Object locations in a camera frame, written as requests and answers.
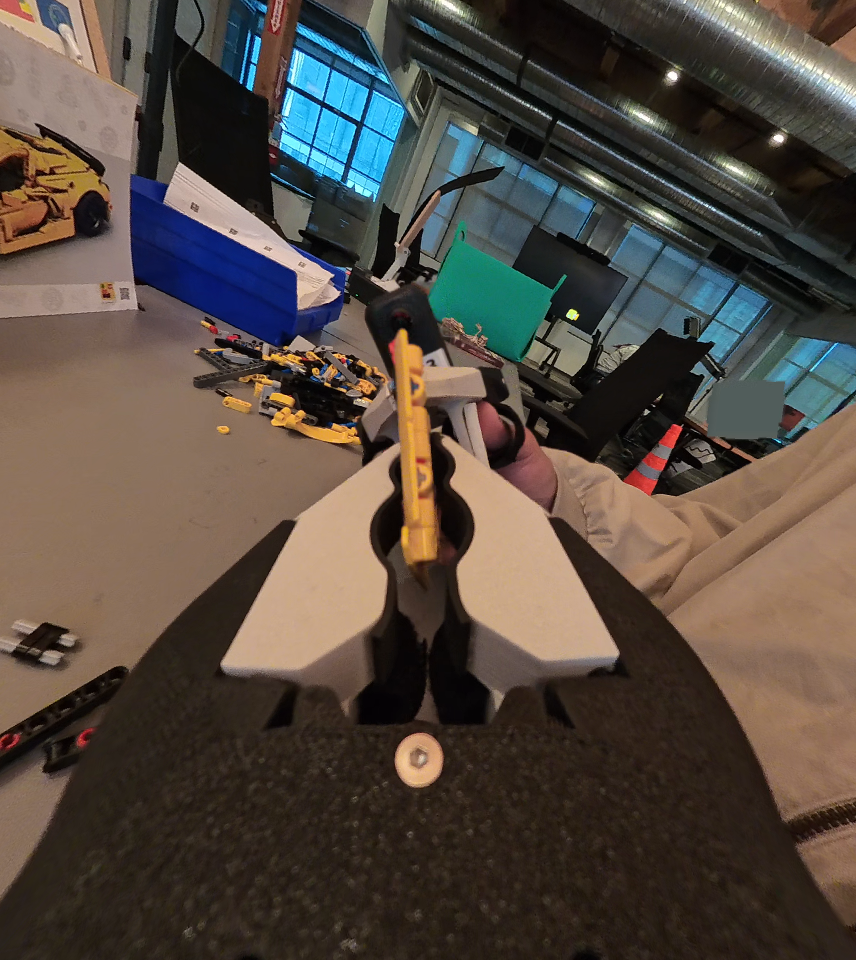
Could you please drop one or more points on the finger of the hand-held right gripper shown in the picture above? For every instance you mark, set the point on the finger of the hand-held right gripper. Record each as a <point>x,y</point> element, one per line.
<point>381,420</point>
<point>458,388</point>

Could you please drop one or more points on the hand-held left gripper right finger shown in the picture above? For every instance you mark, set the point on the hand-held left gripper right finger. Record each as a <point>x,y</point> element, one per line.
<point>540,600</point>

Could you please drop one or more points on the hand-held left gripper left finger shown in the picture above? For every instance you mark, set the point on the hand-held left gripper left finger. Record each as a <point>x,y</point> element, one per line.
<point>308,600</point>

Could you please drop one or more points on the yellow black brick sub-assembly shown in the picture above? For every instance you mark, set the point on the yellow black brick sub-assembly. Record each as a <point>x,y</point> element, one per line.
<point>417,465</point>

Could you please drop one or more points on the grey desk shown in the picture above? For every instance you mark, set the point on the grey desk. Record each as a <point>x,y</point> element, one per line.
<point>98,465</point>

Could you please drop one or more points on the person's right hand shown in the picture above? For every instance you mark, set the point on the person's right hand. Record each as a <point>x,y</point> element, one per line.
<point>533,472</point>

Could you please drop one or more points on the pile of yellow black bricks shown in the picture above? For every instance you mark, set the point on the pile of yellow black bricks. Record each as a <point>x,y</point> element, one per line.
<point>315,382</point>

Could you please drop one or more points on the green folded board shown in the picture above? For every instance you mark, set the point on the green folded board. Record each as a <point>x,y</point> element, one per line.
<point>495,300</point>

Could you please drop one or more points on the black monitor screen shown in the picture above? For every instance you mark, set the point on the black monitor screen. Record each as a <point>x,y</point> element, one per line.
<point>570,281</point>

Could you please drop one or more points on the orange traffic cone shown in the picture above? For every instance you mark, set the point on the orange traffic cone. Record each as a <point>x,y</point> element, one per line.
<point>654,461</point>

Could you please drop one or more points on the white paper sheets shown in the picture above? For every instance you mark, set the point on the white paper sheets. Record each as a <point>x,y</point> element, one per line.
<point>248,225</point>

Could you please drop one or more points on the blue plastic bin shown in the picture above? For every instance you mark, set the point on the blue plastic bin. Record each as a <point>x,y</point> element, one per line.
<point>210,277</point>

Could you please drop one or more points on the large paned window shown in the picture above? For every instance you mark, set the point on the large paned window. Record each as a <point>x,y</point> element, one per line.
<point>338,112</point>

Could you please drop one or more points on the black standing panel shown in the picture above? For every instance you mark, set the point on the black standing panel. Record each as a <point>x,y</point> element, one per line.
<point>222,127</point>

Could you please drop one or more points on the person's beige jacket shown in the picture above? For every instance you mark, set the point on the person's beige jacket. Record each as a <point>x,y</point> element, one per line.
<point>810,600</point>

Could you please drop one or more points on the black connector white axles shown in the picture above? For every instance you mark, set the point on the black connector white axles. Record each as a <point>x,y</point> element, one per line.
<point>36,643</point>

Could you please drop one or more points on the short black beam red pin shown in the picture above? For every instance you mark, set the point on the short black beam red pin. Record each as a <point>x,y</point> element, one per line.
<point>68,750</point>

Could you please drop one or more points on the black beam with red pins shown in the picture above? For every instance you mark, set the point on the black beam with red pins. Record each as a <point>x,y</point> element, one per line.
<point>30,739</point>

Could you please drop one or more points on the instruction booklet car picture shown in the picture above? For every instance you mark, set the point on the instruction booklet car picture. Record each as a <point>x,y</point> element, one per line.
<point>38,187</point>

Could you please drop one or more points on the white instruction sheet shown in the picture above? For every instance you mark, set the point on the white instruction sheet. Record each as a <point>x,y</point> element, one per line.
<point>8,22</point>

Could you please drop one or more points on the wooden post red sign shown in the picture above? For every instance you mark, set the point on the wooden post red sign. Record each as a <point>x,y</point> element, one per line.
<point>276,52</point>

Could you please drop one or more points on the silver air duct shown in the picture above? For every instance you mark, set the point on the silver air duct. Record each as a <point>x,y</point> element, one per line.
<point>698,67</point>

